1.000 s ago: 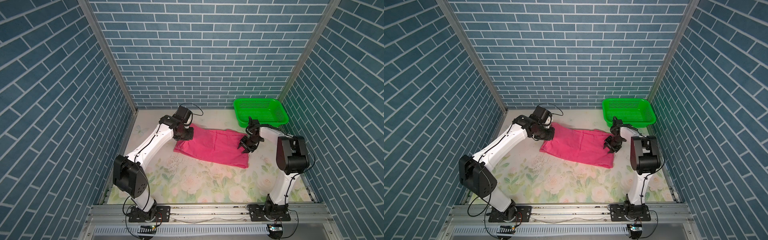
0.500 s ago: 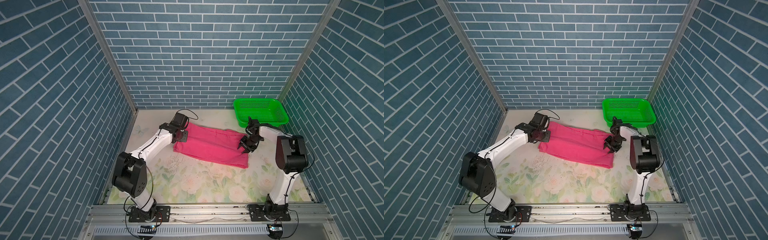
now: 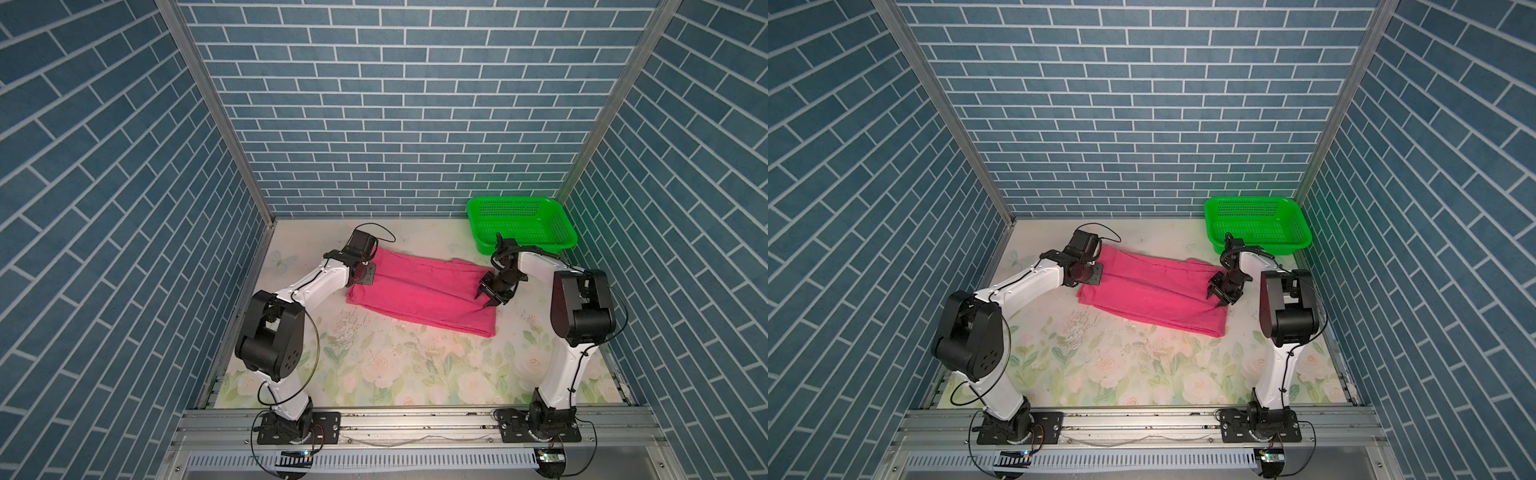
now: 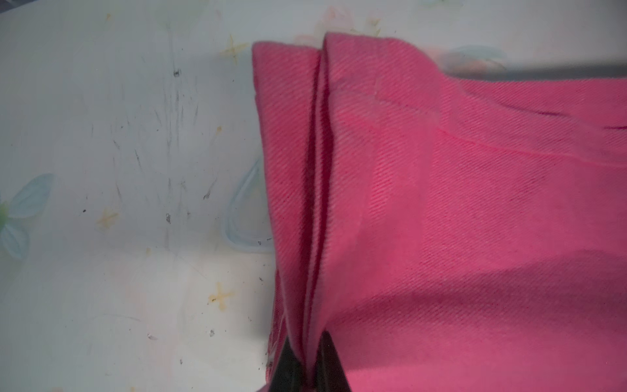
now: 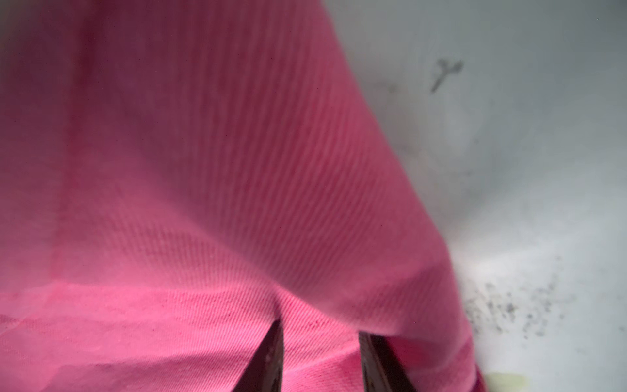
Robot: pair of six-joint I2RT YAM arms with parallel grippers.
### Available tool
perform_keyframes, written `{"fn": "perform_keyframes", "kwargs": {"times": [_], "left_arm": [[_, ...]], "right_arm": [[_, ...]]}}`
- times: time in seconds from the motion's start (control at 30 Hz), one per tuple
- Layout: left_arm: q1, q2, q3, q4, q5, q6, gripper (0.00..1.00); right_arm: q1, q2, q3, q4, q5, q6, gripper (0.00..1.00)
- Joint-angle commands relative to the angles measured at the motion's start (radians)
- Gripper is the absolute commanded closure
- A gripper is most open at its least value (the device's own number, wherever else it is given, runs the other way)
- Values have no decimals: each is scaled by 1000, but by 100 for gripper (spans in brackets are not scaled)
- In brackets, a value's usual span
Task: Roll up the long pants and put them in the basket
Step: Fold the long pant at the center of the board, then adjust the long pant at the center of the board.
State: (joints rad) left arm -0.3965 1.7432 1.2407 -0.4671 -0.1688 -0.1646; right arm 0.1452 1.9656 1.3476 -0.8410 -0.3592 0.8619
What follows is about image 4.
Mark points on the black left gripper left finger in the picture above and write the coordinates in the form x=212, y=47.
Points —
x=288, y=374

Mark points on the pink long pants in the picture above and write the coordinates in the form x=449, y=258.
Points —
x=449, y=234

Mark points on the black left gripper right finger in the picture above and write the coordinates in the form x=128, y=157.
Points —
x=329, y=373

